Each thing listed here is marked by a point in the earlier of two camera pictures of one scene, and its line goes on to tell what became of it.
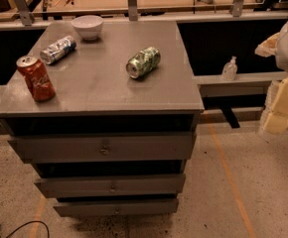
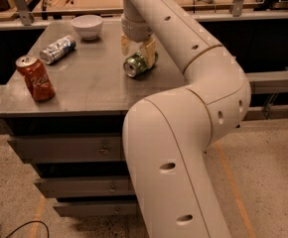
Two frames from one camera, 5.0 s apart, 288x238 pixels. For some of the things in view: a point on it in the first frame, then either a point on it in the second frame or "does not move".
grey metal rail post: x=237 y=3 does not move
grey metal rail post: x=21 y=4 does not move
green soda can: x=141 y=63 does not move
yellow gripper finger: x=267 y=48 to x=124 y=45
